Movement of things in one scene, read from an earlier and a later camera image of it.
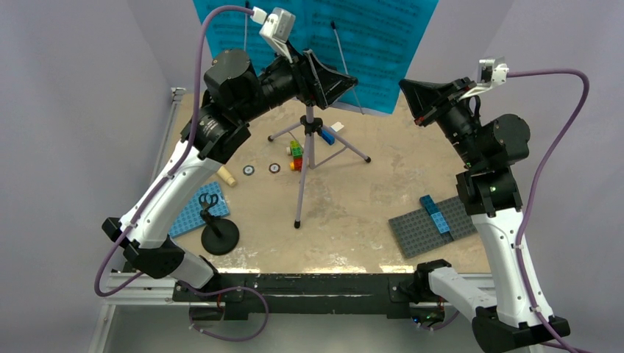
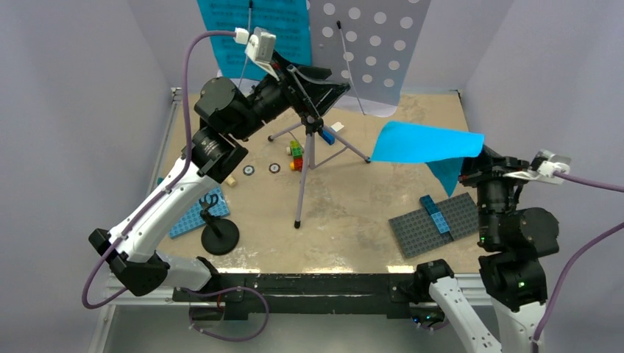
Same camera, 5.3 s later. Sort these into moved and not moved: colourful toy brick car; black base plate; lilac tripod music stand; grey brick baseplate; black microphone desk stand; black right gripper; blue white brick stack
Moved: lilac tripod music stand; black right gripper
Not moved: black microphone desk stand; blue white brick stack; black base plate; colourful toy brick car; grey brick baseplate
